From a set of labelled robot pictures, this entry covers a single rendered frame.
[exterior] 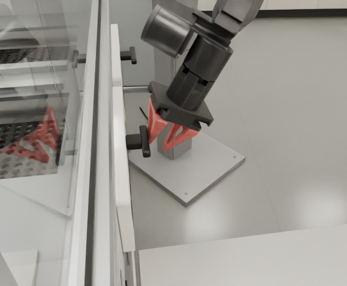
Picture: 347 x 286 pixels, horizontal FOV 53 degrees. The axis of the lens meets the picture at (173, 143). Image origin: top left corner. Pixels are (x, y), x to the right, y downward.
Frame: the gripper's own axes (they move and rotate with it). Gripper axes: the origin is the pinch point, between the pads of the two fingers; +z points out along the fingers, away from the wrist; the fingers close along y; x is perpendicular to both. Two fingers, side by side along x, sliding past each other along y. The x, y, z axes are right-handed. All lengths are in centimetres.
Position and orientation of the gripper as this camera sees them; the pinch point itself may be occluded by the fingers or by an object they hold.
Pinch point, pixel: (157, 143)
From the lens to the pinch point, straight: 59.7
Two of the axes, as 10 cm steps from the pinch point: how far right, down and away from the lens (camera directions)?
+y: -8.7, -2.5, -4.3
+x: 2.0, 6.1, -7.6
